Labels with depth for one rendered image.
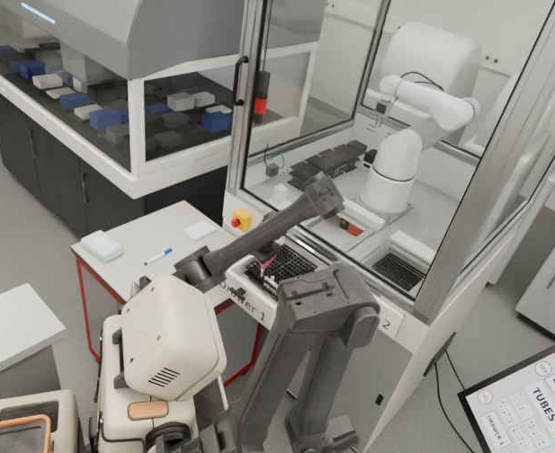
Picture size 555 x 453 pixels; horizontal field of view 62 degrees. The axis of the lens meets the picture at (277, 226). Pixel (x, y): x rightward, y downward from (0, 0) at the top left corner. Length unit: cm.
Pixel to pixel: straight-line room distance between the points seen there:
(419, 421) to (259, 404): 191
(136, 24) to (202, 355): 134
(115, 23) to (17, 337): 117
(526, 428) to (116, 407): 99
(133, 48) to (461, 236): 134
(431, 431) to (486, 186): 156
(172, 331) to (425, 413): 198
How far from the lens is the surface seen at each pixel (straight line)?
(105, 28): 203
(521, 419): 143
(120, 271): 191
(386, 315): 172
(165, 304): 92
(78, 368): 259
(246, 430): 83
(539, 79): 129
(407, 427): 259
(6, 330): 178
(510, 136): 132
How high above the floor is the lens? 205
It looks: 36 degrees down
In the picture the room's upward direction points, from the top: 11 degrees clockwise
